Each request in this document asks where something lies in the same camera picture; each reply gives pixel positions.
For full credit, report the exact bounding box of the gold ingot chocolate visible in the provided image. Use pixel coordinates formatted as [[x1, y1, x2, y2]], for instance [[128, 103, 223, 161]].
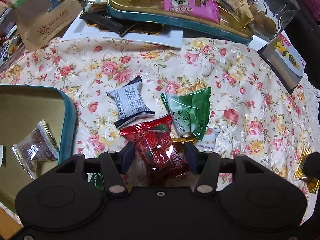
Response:
[[171, 136, 197, 144]]

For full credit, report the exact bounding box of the red candy packet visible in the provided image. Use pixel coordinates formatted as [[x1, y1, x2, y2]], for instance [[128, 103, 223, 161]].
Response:
[[120, 114, 189, 186]]

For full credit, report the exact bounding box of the brown walnut snack packet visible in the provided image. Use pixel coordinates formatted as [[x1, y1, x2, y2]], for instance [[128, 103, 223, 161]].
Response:
[[11, 120, 59, 180]]

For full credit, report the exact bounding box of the gold tin tray with snacks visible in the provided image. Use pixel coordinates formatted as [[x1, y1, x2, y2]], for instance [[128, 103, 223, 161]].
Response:
[[107, 0, 253, 44]]

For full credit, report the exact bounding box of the small white pink packet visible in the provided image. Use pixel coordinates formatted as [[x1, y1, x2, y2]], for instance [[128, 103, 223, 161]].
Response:
[[195, 127, 218, 152]]

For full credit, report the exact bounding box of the green candy packet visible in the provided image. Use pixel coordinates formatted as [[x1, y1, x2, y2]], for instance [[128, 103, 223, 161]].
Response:
[[161, 87, 211, 140]]

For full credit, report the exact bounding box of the white black snack packet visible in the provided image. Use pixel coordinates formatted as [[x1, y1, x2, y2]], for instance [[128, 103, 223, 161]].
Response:
[[106, 76, 155, 129]]

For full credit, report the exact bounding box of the floral tablecloth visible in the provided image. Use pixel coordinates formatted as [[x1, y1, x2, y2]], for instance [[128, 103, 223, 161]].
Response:
[[0, 36, 320, 225]]

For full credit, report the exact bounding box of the gold wrapped candy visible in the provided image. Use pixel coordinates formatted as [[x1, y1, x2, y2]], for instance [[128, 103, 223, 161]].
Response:
[[294, 148, 319, 194]]

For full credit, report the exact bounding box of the gold tin box teal rim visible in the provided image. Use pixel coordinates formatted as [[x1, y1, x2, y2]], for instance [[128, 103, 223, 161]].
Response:
[[1, 85, 76, 212]]

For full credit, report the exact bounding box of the tiger desk calendar block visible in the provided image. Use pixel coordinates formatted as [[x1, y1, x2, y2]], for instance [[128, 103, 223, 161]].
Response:
[[258, 34, 306, 94]]

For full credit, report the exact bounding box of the white tray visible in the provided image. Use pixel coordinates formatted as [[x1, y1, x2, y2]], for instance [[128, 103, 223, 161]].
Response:
[[62, 16, 184, 49]]

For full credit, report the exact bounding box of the black chocolate bar wrapper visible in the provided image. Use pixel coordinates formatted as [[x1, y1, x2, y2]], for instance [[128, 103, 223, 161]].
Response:
[[79, 12, 138, 37]]

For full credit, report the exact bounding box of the pink snack packet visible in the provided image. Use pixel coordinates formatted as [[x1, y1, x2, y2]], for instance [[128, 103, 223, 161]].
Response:
[[164, 0, 220, 23]]

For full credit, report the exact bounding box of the beige triangular snack packet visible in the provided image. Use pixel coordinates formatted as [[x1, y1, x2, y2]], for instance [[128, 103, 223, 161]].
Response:
[[228, 0, 254, 25]]

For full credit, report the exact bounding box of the brown paper bag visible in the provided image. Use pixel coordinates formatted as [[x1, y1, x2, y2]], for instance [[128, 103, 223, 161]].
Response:
[[1, 0, 82, 51]]

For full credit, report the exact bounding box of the large glass jar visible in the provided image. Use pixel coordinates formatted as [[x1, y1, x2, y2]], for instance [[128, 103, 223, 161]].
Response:
[[249, 0, 300, 41]]

